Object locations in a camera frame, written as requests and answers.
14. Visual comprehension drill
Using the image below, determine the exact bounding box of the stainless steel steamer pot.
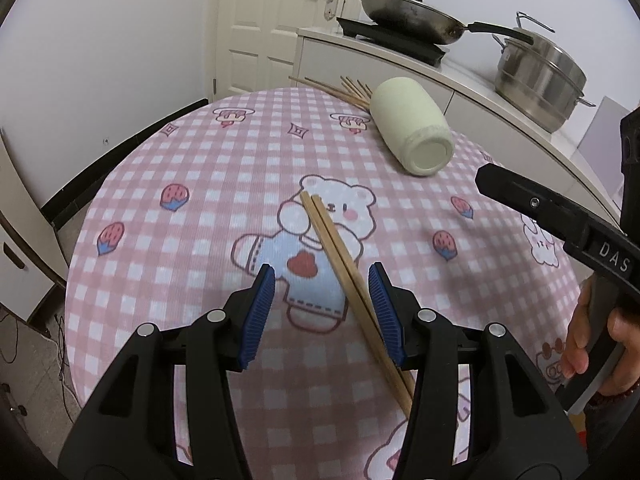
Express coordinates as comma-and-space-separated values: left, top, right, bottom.
492, 11, 597, 134

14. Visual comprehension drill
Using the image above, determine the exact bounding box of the black induction cooker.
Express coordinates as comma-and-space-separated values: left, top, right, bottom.
336, 16, 447, 66

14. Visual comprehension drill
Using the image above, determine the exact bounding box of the person's right hand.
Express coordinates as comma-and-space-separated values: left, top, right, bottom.
562, 280, 640, 398

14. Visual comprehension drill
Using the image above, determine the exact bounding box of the dark metal wok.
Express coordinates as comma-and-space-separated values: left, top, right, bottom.
359, 0, 535, 46

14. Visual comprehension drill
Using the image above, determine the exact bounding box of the pink checked bear tablecloth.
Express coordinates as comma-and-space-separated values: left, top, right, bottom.
64, 86, 593, 480

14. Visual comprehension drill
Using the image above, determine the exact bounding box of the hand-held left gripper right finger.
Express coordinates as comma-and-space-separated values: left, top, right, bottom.
367, 262, 590, 480

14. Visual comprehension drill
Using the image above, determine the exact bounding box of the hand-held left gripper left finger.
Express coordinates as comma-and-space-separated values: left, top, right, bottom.
57, 263, 277, 480

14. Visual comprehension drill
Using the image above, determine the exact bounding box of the red bead bracelet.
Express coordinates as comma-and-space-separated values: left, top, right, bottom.
592, 380, 640, 406

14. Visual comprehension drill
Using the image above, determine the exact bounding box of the bunch of wooden chopsticks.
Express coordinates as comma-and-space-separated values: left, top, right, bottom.
288, 75, 375, 111

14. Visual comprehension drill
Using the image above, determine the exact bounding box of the white panel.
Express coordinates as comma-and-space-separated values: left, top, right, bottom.
577, 95, 640, 181

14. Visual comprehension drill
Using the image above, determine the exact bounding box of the black floor cable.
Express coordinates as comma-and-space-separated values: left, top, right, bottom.
52, 312, 68, 396
0, 317, 21, 363

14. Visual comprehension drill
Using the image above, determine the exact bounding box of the white kitchen counter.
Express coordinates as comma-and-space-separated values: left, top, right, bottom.
296, 25, 626, 221

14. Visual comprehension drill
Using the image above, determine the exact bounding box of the person's dark clothing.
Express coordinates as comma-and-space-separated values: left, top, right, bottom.
582, 400, 640, 480

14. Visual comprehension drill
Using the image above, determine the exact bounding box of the single bamboo chopstick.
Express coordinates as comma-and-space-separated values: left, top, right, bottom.
311, 195, 418, 401

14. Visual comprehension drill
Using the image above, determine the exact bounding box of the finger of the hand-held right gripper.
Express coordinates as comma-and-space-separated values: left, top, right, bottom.
475, 162, 591, 248

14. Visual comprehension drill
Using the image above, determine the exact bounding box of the pale green cup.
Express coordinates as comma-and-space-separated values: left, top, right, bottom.
369, 76, 456, 178

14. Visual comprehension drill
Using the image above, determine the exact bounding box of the white door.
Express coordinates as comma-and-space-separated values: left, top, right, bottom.
212, 0, 373, 98

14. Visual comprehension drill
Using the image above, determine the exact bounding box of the brown white side cabinet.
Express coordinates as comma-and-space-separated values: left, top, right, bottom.
0, 130, 71, 321

